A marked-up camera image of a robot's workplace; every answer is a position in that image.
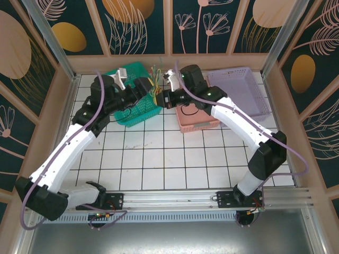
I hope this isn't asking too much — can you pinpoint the yellow thin cable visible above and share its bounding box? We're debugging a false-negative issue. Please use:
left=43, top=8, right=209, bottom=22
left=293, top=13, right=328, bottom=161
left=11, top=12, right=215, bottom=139
left=148, top=66, right=163, bottom=103

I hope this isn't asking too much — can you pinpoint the dark green thin cable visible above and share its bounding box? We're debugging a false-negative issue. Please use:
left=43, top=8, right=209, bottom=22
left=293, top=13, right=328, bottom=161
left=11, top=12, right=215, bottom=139
left=152, top=63, right=164, bottom=103

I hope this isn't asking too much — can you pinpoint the teal perforated plastic basket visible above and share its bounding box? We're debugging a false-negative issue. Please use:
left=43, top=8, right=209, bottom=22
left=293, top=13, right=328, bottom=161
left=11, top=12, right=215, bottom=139
left=102, top=61, right=164, bottom=128

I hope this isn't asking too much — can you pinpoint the pink perforated plastic basket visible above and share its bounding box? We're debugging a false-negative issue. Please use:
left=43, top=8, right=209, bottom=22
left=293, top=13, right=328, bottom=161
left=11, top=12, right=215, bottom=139
left=175, top=102, right=221, bottom=133

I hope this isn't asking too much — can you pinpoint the lilac perforated plastic basket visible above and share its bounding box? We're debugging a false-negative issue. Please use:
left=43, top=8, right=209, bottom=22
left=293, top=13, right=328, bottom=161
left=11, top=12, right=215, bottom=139
left=207, top=66, right=271, bottom=128

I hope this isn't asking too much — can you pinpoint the grey metal sheet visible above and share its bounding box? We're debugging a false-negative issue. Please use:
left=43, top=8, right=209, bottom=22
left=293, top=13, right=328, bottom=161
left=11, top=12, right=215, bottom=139
left=14, top=208, right=328, bottom=254

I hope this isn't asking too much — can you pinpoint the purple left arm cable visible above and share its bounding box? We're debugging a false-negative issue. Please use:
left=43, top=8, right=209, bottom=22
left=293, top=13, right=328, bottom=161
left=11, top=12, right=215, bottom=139
left=21, top=70, right=128, bottom=231

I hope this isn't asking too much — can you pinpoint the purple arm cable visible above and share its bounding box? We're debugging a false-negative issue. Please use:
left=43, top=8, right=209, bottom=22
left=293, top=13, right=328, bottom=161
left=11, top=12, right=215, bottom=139
left=174, top=60, right=309, bottom=228
left=21, top=70, right=128, bottom=231

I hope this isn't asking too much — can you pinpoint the aluminium side rail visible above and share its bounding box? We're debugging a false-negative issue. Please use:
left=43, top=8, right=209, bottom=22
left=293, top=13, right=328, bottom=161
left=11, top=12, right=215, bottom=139
left=262, top=74, right=302, bottom=188
left=47, top=75, right=82, bottom=183

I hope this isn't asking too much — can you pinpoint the aluminium corner post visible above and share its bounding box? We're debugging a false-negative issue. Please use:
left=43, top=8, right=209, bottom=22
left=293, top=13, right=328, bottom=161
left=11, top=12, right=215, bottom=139
left=21, top=0, right=80, bottom=81
left=261, top=0, right=310, bottom=78

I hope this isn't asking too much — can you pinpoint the aluminium mounting rail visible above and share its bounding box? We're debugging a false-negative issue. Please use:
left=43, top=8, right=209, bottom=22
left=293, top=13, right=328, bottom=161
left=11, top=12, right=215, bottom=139
left=63, top=186, right=316, bottom=212

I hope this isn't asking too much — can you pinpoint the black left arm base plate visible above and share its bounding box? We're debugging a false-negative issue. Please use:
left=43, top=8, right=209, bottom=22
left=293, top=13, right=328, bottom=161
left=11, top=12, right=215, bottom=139
left=105, top=192, right=125, bottom=211

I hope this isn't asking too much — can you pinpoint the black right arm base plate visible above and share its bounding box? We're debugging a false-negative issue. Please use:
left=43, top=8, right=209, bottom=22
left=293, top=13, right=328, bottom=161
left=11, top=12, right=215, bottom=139
left=217, top=189, right=264, bottom=210

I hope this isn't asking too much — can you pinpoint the perforated metal cable tray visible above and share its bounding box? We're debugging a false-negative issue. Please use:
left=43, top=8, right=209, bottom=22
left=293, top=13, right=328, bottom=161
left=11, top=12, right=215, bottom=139
left=57, top=213, right=239, bottom=223

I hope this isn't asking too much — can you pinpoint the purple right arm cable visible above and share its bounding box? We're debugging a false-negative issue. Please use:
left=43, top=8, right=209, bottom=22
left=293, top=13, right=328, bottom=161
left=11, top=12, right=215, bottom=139
left=174, top=60, right=309, bottom=228

